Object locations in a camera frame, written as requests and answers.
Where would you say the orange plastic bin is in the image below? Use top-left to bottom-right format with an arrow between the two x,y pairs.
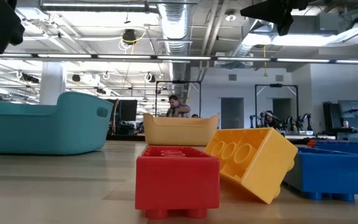
143,113 -> 220,147

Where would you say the gray monitor on arm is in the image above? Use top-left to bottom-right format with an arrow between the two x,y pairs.
337,100 -> 358,119

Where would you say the black reel with yellow cable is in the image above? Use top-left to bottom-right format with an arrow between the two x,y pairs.
121,27 -> 148,45

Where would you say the black monitor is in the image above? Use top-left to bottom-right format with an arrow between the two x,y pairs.
119,99 -> 139,123

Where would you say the black cabinet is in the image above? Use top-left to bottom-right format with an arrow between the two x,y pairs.
323,101 -> 339,131

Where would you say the yellow toy brick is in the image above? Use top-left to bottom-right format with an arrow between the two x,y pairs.
203,126 -> 299,205

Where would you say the silver ribbed ventilation duct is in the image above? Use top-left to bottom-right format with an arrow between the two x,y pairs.
157,0 -> 196,94

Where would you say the white building column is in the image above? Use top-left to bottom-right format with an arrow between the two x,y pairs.
39,61 -> 67,105

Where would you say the gray door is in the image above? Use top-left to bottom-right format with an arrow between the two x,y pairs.
221,98 -> 245,129
272,98 -> 292,124

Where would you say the yellow hanging pendant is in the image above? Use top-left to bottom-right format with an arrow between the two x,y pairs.
262,45 -> 269,78

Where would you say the blue toy brick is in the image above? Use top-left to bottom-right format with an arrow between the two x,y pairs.
283,146 -> 358,202
314,141 -> 358,156

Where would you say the silver smooth ventilation duct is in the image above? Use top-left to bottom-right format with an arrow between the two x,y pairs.
222,17 -> 291,70

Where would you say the long linear ceiling light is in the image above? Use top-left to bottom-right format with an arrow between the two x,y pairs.
0,52 -> 358,65

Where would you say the light teal plastic bin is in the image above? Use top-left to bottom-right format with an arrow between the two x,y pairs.
0,91 -> 114,156

